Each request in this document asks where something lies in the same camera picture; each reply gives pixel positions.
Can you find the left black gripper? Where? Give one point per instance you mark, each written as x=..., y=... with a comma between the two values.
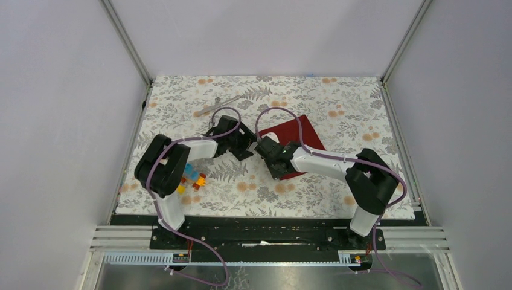
x=246, y=138

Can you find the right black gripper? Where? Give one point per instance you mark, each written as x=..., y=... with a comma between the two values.
x=275, y=174

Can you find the dark red cloth napkin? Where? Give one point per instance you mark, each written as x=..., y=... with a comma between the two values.
x=289, y=131

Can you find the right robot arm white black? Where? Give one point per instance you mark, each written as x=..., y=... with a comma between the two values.
x=371, y=182

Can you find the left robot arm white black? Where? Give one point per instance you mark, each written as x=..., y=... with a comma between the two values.
x=163, y=164

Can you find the silver fork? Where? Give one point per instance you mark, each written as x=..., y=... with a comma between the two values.
x=214, y=110

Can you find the silver knife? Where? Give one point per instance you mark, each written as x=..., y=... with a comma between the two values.
x=222, y=103

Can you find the colourful toy block car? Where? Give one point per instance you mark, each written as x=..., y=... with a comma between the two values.
x=193, y=177

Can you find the floral patterned tablecloth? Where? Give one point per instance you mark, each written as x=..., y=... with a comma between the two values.
x=347, y=113

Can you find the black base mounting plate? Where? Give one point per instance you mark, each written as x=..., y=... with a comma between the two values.
x=242, y=239

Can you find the left aluminium frame post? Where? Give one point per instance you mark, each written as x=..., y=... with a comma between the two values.
x=125, y=39

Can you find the aluminium frame post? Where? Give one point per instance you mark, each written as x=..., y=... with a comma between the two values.
x=413, y=26
x=125, y=39

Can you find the right aluminium frame post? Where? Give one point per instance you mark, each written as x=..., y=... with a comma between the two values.
x=413, y=26

